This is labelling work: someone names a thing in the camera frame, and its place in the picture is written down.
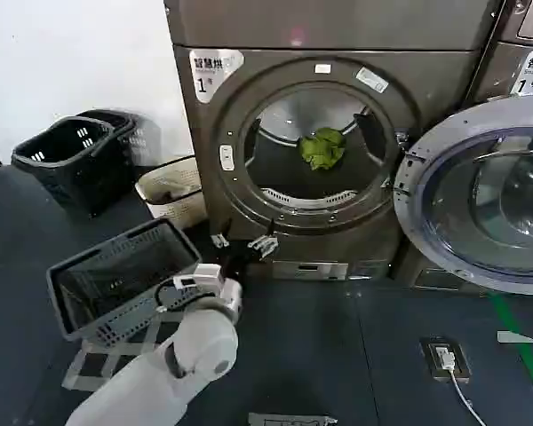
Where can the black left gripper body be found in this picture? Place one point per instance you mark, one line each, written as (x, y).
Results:
(234, 264)

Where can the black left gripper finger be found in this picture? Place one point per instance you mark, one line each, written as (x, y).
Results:
(221, 240)
(262, 245)

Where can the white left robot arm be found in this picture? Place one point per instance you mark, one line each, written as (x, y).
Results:
(200, 341)

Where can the cream plastic laundry basket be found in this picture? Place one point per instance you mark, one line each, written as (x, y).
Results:
(177, 212)

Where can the grey plastic laundry basket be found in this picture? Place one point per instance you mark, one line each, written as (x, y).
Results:
(111, 245)

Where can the green cloth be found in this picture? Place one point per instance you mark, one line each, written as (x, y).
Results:
(322, 148)

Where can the black plastic laundry basket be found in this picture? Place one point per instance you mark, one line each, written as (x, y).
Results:
(137, 133)
(71, 177)

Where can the grey printed floor sheet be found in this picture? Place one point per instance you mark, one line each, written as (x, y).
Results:
(288, 419)

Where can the round glass dryer door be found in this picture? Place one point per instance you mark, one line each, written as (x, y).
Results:
(426, 186)

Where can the grey dryer with open drum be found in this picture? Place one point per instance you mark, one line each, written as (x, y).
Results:
(293, 71)

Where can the floor power socket box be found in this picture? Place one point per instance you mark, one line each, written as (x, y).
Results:
(459, 366)

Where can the grey tape strip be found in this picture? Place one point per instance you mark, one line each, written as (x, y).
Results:
(515, 336)

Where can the grey dryer behind door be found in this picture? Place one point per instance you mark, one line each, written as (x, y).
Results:
(506, 66)

